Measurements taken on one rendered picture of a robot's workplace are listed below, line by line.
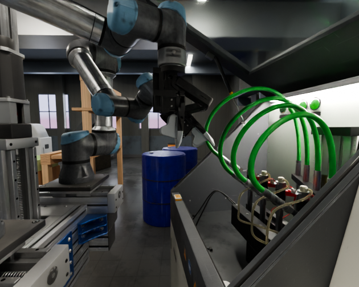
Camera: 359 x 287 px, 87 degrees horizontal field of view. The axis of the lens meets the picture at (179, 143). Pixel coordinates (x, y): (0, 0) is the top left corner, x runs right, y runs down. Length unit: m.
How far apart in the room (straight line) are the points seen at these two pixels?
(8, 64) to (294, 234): 0.88
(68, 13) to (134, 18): 0.17
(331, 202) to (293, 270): 0.15
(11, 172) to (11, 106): 0.20
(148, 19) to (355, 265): 0.63
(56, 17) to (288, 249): 0.70
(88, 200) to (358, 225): 0.89
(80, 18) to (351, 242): 0.74
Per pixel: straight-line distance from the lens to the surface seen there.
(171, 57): 0.51
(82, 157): 0.96
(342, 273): 0.52
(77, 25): 0.60
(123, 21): 0.50
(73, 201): 0.99
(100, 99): 0.67
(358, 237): 0.49
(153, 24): 0.52
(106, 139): 1.00
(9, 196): 0.82
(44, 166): 3.28
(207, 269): 0.55
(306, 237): 0.45
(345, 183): 0.48
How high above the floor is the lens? 1.29
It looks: 5 degrees down
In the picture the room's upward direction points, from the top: straight up
